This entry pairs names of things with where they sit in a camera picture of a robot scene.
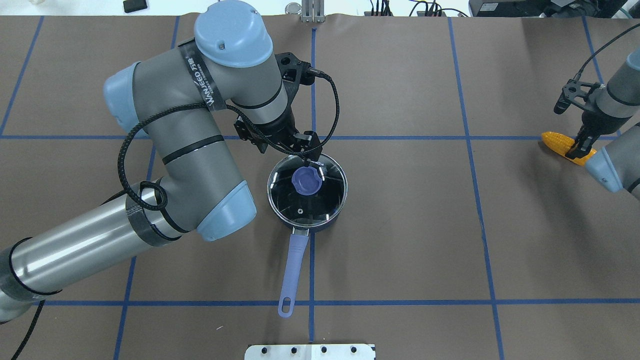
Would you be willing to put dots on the dark blue saucepan purple handle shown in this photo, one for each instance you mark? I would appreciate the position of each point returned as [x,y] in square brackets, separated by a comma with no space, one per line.
[297,244]

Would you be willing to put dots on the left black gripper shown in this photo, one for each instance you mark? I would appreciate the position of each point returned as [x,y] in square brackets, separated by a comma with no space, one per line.
[278,131]

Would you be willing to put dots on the glass lid purple knob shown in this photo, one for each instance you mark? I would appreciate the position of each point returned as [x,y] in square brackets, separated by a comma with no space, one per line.
[307,195]

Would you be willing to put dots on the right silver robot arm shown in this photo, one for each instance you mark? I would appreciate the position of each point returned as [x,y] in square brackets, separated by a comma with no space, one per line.
[605,109]

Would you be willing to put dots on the aluminium frame post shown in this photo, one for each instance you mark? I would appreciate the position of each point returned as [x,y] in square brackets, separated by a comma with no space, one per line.
[313,11]

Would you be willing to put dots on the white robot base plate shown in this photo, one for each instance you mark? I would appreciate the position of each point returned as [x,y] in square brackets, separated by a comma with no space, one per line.
[336,351]

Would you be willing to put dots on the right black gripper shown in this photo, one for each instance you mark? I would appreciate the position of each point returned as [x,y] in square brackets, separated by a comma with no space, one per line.
[589,125]

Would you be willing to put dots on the small black device on desk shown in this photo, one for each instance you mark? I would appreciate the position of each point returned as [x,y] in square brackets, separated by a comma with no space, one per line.
[132,6]

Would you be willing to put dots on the yellow plastic corn cob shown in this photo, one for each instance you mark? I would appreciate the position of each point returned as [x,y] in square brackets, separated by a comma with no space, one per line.
[561,144]

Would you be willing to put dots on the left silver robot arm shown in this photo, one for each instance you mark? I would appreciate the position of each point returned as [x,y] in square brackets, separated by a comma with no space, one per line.
[175,169]

